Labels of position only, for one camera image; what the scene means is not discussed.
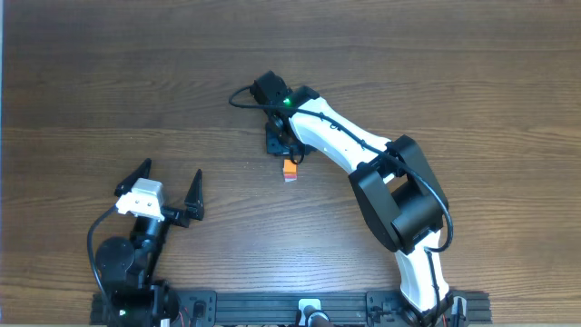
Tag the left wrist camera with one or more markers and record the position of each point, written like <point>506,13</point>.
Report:
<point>143,197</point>

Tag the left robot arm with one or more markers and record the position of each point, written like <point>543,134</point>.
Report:
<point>115,261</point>

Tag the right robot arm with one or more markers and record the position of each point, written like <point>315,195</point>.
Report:
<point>408,204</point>

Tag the mounting rail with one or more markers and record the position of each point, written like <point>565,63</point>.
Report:
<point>272,309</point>

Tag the orange cube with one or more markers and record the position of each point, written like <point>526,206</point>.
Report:
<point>290,166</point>

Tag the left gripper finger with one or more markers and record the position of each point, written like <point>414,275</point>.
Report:
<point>196,200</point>
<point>134,177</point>

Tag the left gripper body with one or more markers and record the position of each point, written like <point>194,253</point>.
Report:
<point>177,215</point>

